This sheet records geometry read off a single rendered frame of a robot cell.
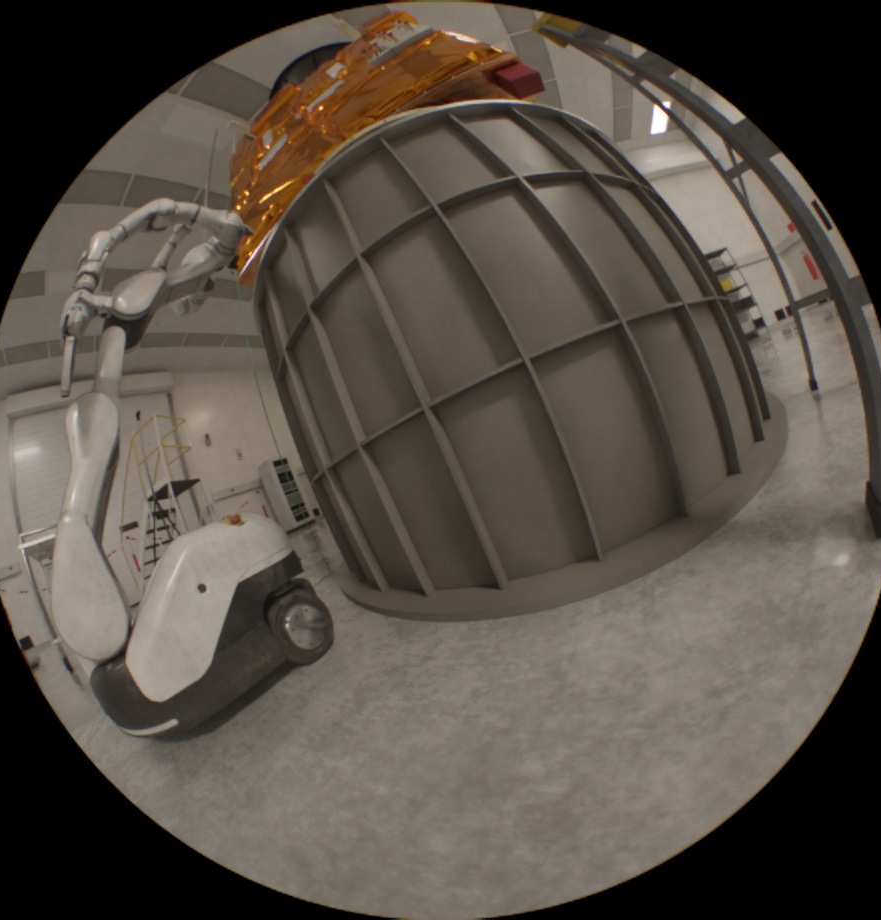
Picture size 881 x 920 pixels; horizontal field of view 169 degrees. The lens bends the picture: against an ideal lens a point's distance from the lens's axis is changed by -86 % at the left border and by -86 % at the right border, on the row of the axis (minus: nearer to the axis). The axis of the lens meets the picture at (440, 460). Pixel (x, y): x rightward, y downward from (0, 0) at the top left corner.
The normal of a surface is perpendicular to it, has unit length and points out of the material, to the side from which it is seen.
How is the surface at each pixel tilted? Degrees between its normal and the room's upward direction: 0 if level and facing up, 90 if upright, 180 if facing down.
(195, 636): 90
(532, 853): 0
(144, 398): 90
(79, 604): 90
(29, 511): 90
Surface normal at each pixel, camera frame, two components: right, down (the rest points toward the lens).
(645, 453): -0.15, 0.07
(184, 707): 0.79, -0.32
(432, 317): -0.37, 0.18
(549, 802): -0.40, -0.92
